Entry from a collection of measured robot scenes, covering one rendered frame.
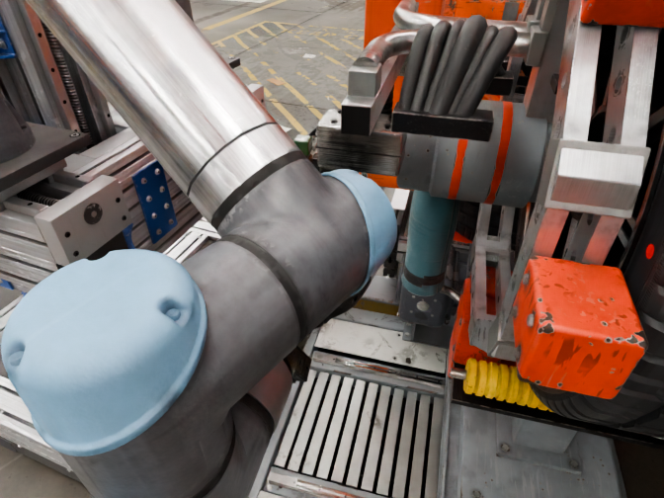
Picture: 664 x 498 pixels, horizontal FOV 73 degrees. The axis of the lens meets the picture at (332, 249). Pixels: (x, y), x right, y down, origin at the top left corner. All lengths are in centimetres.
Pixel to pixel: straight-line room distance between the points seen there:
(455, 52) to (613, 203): 18
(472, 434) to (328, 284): 87
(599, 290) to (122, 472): 35
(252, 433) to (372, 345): 109
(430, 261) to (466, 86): 50
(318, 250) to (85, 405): 13
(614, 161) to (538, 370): 17
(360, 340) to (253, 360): 117
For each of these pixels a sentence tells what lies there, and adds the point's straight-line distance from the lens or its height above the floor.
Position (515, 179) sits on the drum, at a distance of 62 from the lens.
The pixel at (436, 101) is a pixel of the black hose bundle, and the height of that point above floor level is 99.
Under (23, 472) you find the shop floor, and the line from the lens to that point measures 147.
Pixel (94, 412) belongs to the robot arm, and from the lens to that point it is 19.
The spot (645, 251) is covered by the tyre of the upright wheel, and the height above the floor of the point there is 91.
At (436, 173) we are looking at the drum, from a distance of 62.
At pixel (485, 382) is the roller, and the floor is 53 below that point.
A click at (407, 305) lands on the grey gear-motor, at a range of 118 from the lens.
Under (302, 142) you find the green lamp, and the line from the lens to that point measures 114.
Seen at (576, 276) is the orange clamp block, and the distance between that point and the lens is 43.
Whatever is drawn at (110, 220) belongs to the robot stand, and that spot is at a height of 72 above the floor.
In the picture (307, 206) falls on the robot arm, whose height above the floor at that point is 100.
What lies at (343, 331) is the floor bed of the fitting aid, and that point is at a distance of 141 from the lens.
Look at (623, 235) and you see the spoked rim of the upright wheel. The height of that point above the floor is 86.
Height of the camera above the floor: 113
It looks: 38 degrees down
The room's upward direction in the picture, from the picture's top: straight up
